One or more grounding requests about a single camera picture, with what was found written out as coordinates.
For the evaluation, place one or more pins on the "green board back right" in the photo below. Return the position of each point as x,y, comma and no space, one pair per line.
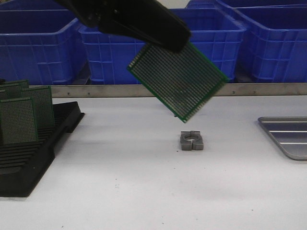
15,85

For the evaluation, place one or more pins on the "green board middle right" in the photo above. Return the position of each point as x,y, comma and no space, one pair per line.
42,99

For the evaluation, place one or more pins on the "blue plastic crate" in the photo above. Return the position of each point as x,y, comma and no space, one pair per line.
274,45
214,33
40,42

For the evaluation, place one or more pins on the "silver metal tray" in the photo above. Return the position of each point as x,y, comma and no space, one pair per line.
288,133

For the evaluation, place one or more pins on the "blue plastic crate right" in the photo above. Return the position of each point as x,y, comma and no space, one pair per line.
274,45

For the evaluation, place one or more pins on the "blue plastic crate centre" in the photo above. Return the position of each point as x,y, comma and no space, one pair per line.
214,33

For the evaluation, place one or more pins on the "green board middle left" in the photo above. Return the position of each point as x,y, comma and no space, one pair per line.
10,94

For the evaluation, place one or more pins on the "blue plastic crate left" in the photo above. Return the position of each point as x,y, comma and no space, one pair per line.
40,42

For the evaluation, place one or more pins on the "green perforated circuit board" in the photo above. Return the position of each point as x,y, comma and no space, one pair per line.
184,82

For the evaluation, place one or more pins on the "black slotted board rack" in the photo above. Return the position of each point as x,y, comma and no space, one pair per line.
23,165

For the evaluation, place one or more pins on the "green board front left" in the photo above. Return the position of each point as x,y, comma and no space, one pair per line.
17,121

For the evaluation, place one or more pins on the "steel shelf rail frame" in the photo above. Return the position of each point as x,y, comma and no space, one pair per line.
128,91

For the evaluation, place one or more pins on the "grey metal clamp block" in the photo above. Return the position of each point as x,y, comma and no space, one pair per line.
191,140

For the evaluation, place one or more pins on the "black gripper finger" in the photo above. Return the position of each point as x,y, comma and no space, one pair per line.
146,20

